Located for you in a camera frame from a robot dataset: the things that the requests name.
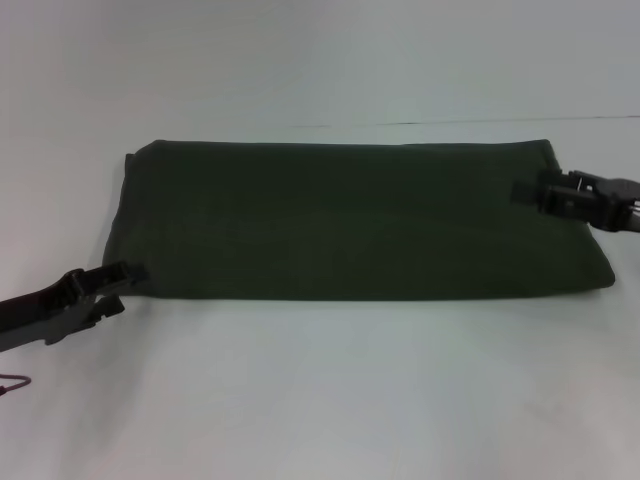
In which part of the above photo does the dark green shirt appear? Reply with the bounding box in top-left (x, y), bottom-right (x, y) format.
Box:
top-left (102, 138), bottom-right (617, 303)

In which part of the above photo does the left gripper cable with plugs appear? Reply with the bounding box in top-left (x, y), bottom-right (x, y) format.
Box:
top-left (0, 372), bottom-right (33, 400)

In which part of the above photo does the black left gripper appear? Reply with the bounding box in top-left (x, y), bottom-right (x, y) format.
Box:
top-left (0, 261), bottom-right (150, 354)

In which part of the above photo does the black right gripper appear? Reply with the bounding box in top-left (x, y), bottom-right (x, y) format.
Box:
top-left (509, 168), bottom-right (640, 235)

